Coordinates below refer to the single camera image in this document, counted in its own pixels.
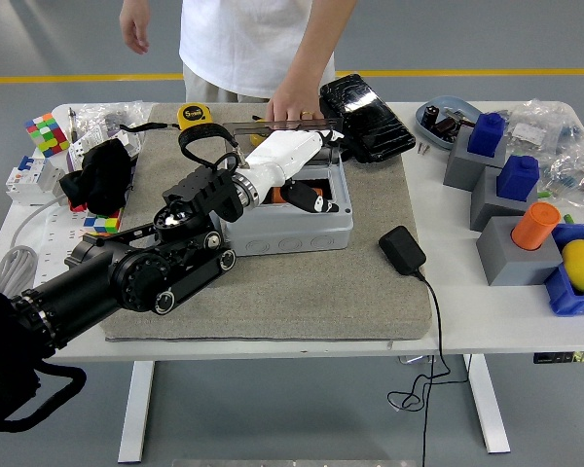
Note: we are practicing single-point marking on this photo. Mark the grey cube holder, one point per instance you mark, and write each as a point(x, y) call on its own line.
point(511, 265)
point(460, 170)
point(486, 209)

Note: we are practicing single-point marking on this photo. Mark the black power adapter plug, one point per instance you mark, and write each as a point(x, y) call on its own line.
point(402, 250)

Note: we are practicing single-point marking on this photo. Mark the small green part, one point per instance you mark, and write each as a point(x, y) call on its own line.
point(569, 219)

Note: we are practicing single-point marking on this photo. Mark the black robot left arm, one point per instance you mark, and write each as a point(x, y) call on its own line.
point(87, 282)

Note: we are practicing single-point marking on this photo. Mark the person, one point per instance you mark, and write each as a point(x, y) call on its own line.
point(243, 44)

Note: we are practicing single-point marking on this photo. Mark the black table control panel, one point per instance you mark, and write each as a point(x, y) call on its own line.
point(555, 358)

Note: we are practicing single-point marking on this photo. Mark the grey-brown mat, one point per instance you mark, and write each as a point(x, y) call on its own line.
point(297, 297)

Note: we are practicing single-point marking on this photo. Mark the person's right hand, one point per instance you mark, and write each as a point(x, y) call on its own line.
point(134, 29)

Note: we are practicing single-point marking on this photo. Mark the silver pen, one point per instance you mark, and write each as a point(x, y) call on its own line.
point(71, 124)

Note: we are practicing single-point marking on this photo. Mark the grey electrical junction box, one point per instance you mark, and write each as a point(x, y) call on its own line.
point(292, 238)

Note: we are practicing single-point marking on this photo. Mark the black capacitor in dish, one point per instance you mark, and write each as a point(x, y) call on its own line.
point(430, 116)

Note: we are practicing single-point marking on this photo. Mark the person's left forearm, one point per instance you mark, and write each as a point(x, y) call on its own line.
point(321, 44)

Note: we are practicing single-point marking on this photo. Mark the light blue dish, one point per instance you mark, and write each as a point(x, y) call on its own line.
point(428, 131)

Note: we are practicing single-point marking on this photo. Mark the white power strip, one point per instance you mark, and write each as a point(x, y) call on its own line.
point(58, 243)

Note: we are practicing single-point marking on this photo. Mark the black cloth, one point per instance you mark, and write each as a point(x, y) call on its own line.
point(102, 180)

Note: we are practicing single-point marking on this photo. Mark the blue block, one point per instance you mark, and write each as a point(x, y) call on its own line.
point(486, 136)
point(516, 180)

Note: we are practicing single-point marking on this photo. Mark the glossy black case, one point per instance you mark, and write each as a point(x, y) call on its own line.
point(370, 121)

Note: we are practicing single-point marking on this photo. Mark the brown component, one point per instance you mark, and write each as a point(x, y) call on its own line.
point(445, 129)

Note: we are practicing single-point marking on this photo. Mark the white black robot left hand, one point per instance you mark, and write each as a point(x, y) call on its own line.
point(287, 151)

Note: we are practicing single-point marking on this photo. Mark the white circuit breaker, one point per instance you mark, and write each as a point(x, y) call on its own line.
point(29, 182)

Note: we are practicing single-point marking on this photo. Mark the white dotted box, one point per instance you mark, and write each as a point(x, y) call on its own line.
point(80, 148)

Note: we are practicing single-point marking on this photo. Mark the person's left hand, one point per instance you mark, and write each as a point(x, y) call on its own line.
point(294, 102)

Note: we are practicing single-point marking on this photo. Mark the blue plastic bin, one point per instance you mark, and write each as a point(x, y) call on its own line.
point(564, 297)

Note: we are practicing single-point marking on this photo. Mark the clear plastic parts bag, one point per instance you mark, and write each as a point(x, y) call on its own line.
point(540, 126)
point(579, 175)

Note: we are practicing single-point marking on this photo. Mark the colourful rubik's cube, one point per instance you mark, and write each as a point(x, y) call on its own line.
point(104, 225)
point(46, 133)

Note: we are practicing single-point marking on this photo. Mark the white table leg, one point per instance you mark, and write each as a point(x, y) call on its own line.
point(489, 408)
point(136, 413)

